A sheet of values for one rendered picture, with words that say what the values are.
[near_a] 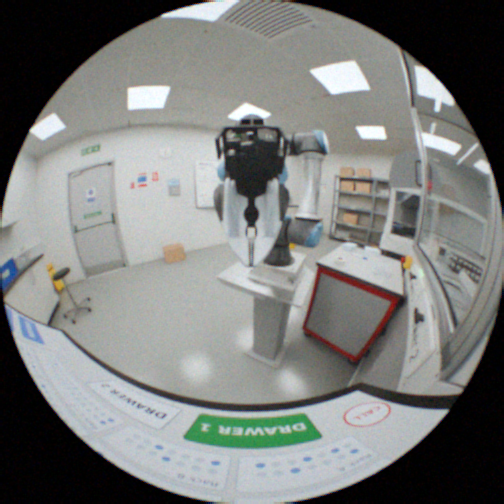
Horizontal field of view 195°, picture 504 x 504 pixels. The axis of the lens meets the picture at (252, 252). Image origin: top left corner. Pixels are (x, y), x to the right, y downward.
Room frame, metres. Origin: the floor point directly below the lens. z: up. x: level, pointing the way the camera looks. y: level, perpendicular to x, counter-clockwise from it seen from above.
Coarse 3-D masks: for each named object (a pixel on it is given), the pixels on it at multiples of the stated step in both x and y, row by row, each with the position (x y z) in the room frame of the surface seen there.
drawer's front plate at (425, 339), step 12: (420, 300) 0.19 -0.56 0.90; (420, 312) 0.15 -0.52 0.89; (420, 324) 0.11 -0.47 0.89; (432, 324) 0.07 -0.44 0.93; (420, 336) 0.08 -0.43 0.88; (432, 336) 0.04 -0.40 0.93; (408, 348) 0.09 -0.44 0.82; (420, 348) 0.05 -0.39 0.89; (432, 348) 0.02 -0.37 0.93; (408, 360) 0.05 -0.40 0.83; (420, 360) 0.02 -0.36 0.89; (408, 372) 0.02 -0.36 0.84
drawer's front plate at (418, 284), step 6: (414, 264) 0.40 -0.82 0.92; (414, 270) 0.37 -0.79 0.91; (420, 276) 0.29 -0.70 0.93; (408, 282) 0.39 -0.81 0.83; (414, 282) 0.31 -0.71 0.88; (420, 282) 0.25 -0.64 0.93; (408, 288) 0.35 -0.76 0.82; (414, 288) 0.28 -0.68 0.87; (420, 288) 0.23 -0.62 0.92; (414, 294) 0.26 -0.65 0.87; (420, 294) 0.22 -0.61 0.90; (414, 300) 0.23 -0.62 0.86; (414, 306) 0.22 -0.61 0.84
